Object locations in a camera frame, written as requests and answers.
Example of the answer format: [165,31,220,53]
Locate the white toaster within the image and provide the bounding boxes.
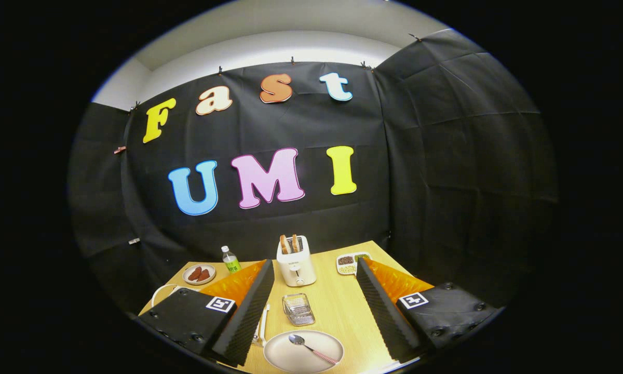
[276,235,317,287]

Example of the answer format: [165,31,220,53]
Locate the white divided bean dish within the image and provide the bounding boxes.
[336,252,372,276]

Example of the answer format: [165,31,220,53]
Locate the white plate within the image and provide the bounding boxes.
[263,330,345,374]

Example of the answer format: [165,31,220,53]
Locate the green tea bottle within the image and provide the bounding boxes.
[221,246,241,274]

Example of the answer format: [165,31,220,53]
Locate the wire basket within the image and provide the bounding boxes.
[282,293,316,327]

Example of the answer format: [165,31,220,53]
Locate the small beige sausage plate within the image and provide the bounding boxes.
[182,264,216,286]

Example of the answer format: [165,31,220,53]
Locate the black backdrop cloth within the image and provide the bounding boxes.
[67,29,559,317]

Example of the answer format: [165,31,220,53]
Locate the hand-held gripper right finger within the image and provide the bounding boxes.
[356,257,504,364]

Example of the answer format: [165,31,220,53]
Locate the white wire dish rack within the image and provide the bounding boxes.
[151,283,270,348]

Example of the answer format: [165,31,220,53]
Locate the pink-handled spoon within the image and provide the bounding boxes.
[288,334,340,366]

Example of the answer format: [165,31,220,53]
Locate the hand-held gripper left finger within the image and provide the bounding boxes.
[135,259,276,367]

